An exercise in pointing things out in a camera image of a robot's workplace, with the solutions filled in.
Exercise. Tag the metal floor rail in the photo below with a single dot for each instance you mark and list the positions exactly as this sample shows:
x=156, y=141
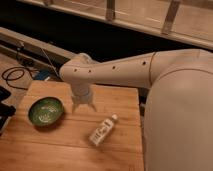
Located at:
x=62, y=62

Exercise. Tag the green ceramic bowl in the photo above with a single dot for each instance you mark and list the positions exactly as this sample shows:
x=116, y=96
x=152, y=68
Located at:
x=45, y=111

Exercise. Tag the white plastic bottle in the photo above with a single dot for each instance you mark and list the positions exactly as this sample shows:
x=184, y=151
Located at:
x=103, y=130

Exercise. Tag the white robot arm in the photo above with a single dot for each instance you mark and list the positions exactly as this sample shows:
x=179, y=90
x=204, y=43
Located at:
x=178, y=121

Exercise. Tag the blue box on floor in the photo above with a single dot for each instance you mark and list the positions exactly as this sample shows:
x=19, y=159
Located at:
x=42, y=75

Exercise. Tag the black device at left edge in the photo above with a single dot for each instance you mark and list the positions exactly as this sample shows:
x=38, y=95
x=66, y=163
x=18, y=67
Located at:
x=6, y=111

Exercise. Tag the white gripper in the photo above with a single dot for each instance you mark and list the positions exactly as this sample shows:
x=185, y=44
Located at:
x=82, y=94

